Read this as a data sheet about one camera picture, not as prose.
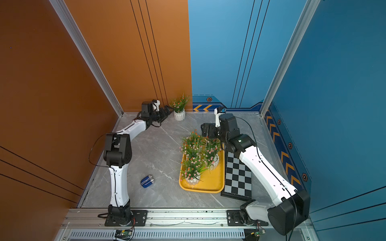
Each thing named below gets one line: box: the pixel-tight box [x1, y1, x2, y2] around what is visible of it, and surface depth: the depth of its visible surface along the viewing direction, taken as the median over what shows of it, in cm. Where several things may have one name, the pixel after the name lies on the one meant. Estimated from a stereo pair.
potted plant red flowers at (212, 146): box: [203, 138, 222, 157], surface depth 84 cm
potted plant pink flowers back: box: [178, 144, 203, 165], surface depth 81 cm
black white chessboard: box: [220, 150, 252, 202], surface depth 84 cm
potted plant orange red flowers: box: [178, 129, 209, 162], surface depth 84 cm
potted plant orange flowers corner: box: [168, 92, 190, 122], surface depth 110 cm
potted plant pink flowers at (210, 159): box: [202, 145, 220, 171], surface depth 81 cm
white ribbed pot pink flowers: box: [179, 159, 209, 186], surface depth 77 cm
